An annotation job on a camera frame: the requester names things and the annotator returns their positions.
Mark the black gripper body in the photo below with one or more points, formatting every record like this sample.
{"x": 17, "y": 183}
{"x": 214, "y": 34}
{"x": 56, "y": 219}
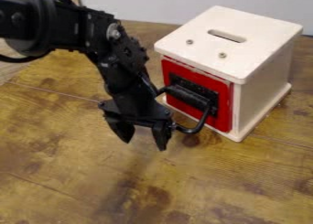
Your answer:
{"x": 120, "y": 58}

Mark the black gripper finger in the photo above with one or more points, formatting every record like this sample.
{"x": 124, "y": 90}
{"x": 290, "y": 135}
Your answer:
{"x": 162, "y": 132}
{"x": 120, "y": 125}

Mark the black metal drawer handle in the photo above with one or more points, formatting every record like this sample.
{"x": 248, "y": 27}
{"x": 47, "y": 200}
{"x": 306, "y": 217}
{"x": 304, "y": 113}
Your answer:
{"x": 195, "y": 96}

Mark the red wooden drawer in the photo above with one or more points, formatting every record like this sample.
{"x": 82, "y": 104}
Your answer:
{"x": 222, "y": 86}

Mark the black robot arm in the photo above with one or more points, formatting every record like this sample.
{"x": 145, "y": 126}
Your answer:
{"x": 36, "y": 26}

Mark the white wooden drawer cabinet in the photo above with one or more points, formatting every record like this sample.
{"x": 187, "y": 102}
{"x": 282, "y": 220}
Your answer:
{"x": 246, "y": 49}

